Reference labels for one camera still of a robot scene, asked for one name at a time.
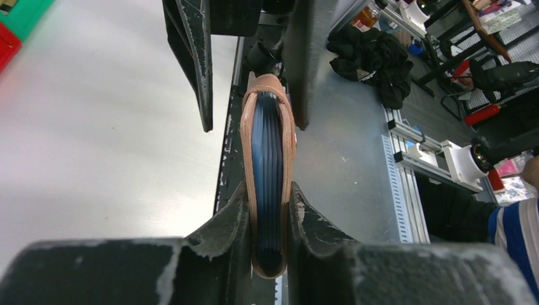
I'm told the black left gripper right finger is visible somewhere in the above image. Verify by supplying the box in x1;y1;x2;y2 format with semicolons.
287;183;536;304

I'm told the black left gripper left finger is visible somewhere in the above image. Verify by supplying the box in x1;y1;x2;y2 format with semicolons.
1;182;251;304

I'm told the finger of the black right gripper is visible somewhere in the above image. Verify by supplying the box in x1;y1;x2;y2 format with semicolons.
162;0;213;132
282;0;337;130

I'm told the black cloth pile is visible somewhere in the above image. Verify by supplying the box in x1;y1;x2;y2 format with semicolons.
327;25;414;110

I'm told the green plastic bin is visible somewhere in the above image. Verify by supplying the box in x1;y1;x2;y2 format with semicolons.
1;0;54;43

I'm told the red plastic bin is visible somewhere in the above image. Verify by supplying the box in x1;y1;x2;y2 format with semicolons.
0;24;22;72

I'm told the red fire extinguisher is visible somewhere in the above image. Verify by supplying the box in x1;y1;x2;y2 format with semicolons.
464;104;501;126

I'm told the person in striped shirt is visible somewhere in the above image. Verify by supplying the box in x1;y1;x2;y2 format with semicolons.
488;154;539;302

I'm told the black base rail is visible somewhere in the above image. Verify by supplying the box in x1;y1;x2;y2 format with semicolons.
214;37;256;214

